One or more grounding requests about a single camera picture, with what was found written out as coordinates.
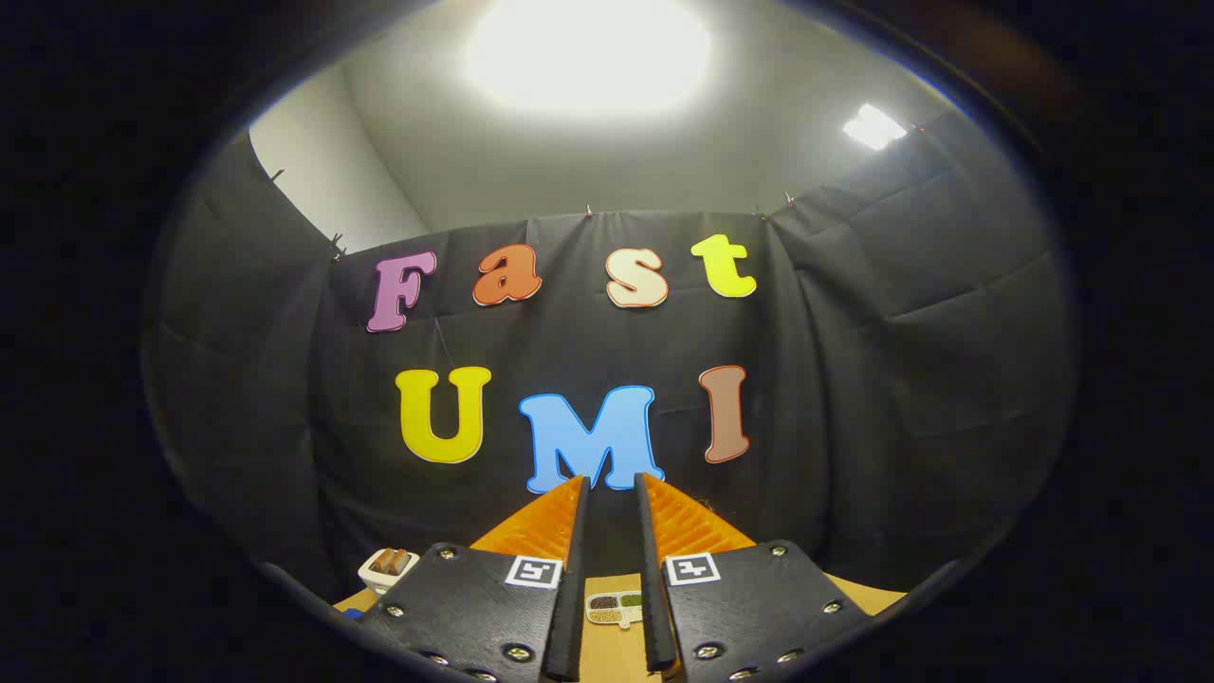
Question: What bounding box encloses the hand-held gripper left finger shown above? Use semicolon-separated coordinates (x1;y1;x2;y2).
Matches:
360;474;591;683

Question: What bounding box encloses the small rectangular ceiling light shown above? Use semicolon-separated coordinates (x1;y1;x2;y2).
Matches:
842;102;909;151

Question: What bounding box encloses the cream toaster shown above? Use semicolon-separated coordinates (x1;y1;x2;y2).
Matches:
359;547;420;596

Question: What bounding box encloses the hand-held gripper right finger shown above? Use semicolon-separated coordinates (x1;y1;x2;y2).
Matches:
634;471;874;683

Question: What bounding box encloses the white divided dish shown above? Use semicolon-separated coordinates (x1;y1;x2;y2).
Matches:
585;590;646;629

